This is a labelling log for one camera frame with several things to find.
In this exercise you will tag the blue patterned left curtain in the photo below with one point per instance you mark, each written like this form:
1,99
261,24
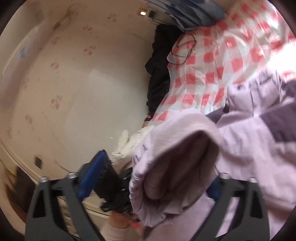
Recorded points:
190,14

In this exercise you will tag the black clothing pile by wall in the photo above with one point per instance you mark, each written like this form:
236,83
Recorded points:
157,66

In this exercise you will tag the lilac and purple jacket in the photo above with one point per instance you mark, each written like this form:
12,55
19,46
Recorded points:
252,136

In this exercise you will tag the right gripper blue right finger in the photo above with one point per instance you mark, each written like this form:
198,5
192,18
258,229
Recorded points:
213,190

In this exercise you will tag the beige quilted blanket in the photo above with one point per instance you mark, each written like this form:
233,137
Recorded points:
121,157

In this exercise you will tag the wall power socket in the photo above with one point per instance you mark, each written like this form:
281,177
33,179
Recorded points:
146,12

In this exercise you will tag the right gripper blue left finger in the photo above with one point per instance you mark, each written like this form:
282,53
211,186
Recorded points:
90,174

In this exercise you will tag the person's left hand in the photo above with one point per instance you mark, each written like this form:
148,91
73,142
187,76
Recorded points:
120,221

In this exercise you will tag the pink checkered plastic bed cover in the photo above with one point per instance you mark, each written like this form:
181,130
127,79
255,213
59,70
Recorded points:
205,61

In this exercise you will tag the white wall air conditioner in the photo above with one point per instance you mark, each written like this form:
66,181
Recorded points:
20,61

